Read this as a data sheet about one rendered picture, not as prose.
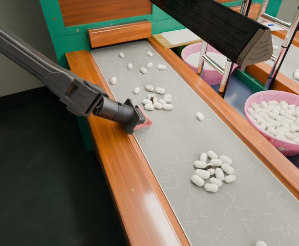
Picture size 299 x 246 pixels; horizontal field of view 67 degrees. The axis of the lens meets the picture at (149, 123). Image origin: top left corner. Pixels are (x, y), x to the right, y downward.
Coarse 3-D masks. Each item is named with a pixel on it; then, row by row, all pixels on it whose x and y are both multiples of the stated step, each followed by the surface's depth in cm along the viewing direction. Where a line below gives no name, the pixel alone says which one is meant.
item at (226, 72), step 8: (248, 0) 61; (240, 8) 64; (248, 8) 62; (200, 56) 88; (200, 64) 90; (216, 64) 82; (232, 64) 75; (200, 72) 93; (224, 72) 78; (224, 80) 79; (224, 88) 82
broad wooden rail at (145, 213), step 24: (96, 72) 94; (96, 120) 74; (96, 144) 67; (120, 144) 66; (120, 168) 60; (144, 168) 61; (120, 192) 55; (144, 192) 55; (120, 216) 53; (144, 216) 51; (168, 216) 52; (144, 240) 48; (168, 240) 48
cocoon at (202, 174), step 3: (195, 171) 61; (198, 171) 60; (201, 171) 60; (204, 171) 60; (207, 171) 60; (195, 174) 61; (198, 174) 60; (201, 174) 60; (204, 174) 60; (207, 174) 60; (201, 177) 60; (204, 177) 60; (207, 177) 60
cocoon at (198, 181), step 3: (192, 177) 59; (195, 177) 59; (198, 177) 59; (192, 180) 59; (195, 180) 59; (198, 180) 58; (201, 180) 58; (195, 183) 59; (198, 183) 58; (201, 183) 58
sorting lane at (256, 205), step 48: (144, 48) 115; (144, 96) 87; (192, 96) 87; (144, 144) 69; (192, 144) 69; (240, 144) 69; (192, 192) 58; (240, 192) 58; (288, 192) 58; (192, 240) 50; (240, 240) 50; (288, 240) 50
